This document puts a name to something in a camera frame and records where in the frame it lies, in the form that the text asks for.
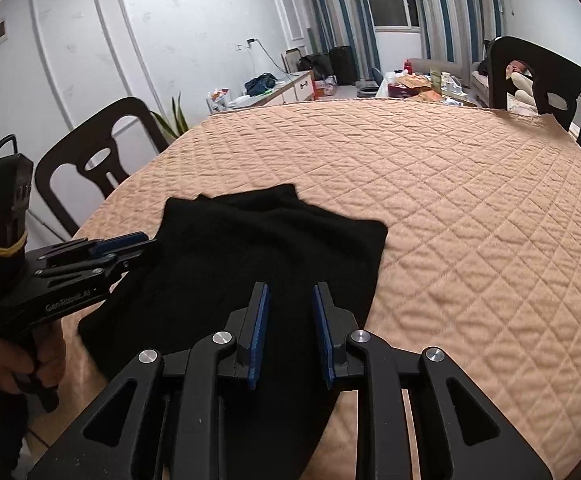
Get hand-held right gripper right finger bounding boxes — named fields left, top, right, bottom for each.
left=311, top=284, right=554, bottom=480

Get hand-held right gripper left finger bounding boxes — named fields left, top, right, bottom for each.
left=28, top=281, right=272, bottom=480

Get white sideboard cabinet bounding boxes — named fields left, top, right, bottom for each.
left=205, top=70, right=316, bottom=111

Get black plastic chair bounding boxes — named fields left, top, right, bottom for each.
left=485, top=36, right=581, bottom=161
left=34, top=96, right=171, bottom=241

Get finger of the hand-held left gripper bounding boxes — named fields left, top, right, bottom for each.
left=38, top=232, right=150, bottom=263
left=35, top=240, right=158, bottom=283

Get black bag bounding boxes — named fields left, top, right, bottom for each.
left=298, top=52, right=334, bottom=81

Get pink and white plush toy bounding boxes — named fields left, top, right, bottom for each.
left=508, top=59, right=539, bottom=106

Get person's left hand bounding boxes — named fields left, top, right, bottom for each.
left=0, top=319, right=66, bottom=393

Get black pants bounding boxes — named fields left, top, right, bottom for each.
left=78, top=183, right=389, bottom=480

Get cluttered coffee table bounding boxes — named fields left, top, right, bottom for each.
left=377, top=67, right=476, bottom=107

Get green potted plant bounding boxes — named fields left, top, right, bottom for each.
left=150, top=92, right=191, bottom=141

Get striped curtain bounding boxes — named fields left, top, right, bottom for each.
left=293, top=0, right=379, bottom=68
left=408, top=0, right=506, bottom=63

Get beige quilted blanket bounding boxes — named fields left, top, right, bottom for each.
left=23, top=97, right=581, bottom=480

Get dark blue bag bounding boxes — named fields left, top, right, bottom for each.
left=244, top=73, right=277, bottom=97

